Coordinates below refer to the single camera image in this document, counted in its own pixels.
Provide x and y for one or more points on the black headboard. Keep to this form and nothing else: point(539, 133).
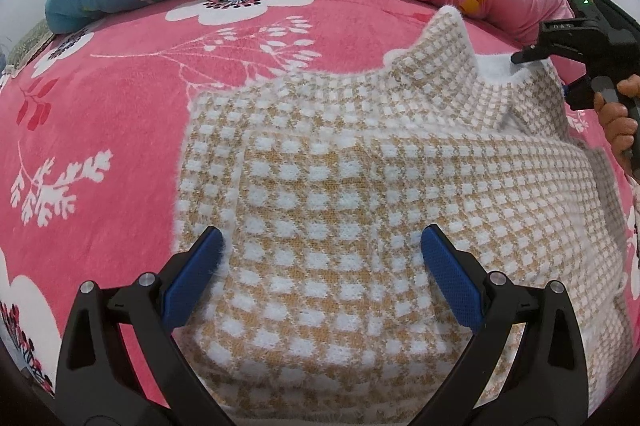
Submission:
point(617, 11)

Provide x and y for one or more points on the person's right hand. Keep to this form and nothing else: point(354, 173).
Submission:
point(620, 126)

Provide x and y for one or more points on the pink floral blanket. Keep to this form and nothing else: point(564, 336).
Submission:
point(100, 106)

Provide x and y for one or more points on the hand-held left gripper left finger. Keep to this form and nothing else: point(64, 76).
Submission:
point(192, 273)

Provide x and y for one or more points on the beige white houndstooth coat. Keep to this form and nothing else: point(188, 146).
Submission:
point(350, 181)

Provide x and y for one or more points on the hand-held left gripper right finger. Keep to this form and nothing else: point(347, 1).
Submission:
point(450, 276)

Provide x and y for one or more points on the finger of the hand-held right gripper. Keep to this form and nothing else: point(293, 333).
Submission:
point(530, 54)

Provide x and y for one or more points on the grey patterned pillow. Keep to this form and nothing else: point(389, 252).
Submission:
point(30, 46)

